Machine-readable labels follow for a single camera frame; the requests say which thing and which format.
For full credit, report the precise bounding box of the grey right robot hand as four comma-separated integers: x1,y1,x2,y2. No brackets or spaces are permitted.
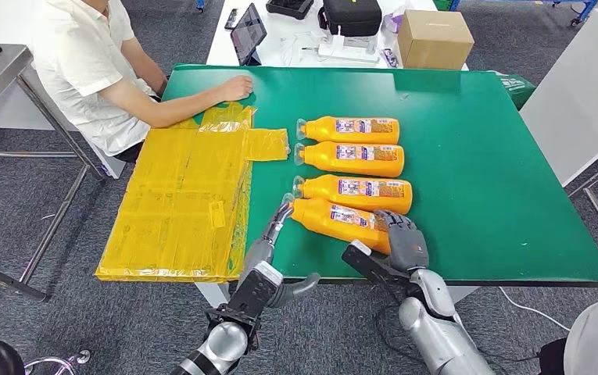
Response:
373,209,431,275

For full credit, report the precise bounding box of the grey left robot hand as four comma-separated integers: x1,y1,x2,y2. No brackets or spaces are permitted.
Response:
236,202,321,309

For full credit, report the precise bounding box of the seated person's right hand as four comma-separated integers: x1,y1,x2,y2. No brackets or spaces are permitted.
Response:
219,74,255,103

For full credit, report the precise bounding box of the orange detergent bottle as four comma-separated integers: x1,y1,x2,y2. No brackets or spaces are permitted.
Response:
281,192,393,255
293,141,406,179
292,174,414,216
295,116,400,146

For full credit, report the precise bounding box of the white table leg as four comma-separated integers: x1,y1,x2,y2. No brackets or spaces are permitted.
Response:
195,281,233,309
446,286,481,306

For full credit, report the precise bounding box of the black tablet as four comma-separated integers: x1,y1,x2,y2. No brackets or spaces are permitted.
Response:
229,2,268,66

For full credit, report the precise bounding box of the yellow taped sheet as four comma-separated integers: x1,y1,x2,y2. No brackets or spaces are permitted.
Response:
94,101,291,284

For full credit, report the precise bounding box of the black tray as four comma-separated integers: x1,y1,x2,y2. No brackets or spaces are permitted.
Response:
266,0,315,20

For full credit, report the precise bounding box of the green table mat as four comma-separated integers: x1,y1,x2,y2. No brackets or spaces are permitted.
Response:
161,62,598,287

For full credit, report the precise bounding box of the white power strip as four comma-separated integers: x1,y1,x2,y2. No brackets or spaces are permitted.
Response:
317,31,381,64

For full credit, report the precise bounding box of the black carry case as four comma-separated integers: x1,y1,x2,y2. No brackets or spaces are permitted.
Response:
317,0,384,38

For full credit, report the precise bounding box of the seated person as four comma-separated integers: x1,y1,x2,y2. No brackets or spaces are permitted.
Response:
31,0,255,158

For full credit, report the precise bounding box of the pale purple plastic bag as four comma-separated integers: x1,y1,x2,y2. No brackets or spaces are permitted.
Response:
381,11,407,34

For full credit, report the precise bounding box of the chrome curved bar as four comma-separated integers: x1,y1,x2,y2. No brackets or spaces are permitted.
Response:
23,349,92,375

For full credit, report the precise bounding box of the brown cardboard box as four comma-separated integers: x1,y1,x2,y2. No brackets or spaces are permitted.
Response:
397,9,476,71

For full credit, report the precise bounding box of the white board table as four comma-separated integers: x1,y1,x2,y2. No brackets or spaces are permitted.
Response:
518,7,598,188

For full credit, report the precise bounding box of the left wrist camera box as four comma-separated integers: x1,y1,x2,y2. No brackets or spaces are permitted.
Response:
219,261,284,324

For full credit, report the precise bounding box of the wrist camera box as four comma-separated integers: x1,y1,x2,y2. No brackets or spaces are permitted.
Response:
341,240,398,286
219,261,284,324

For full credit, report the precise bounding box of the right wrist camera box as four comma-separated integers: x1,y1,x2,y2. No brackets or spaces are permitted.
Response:
341,240,398,286

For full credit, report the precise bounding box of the white floor cable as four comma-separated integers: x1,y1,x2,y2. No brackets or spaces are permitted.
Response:
499,287,571,332

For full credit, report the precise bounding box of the blue metal frame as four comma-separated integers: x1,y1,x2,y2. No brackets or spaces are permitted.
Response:
536,0,598,28

